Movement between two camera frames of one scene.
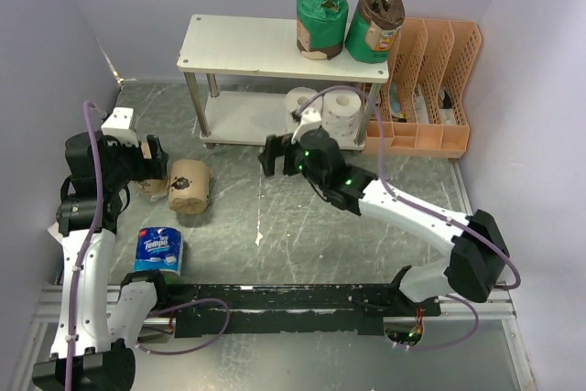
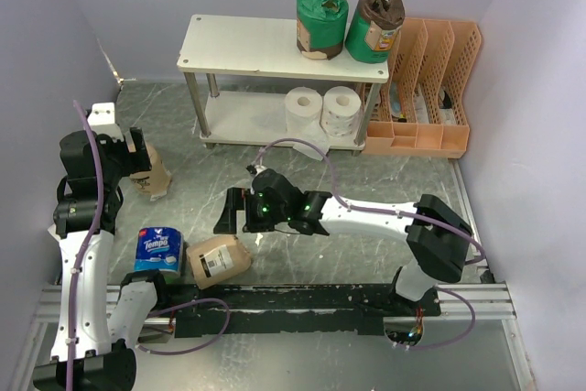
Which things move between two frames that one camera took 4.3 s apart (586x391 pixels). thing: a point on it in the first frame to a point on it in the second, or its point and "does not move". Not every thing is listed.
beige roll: [154, 186] does not move
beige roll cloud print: [189, 186] to [216, 259]
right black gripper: [276, 146] to [227, 223]
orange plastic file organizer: [424, 104] does not move
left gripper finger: [156, 167] to [144, 157]
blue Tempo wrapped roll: [159, 249] does not move
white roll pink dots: [341, 112] does not move
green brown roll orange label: [374, 27] does not move
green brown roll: [322, 17] does not move
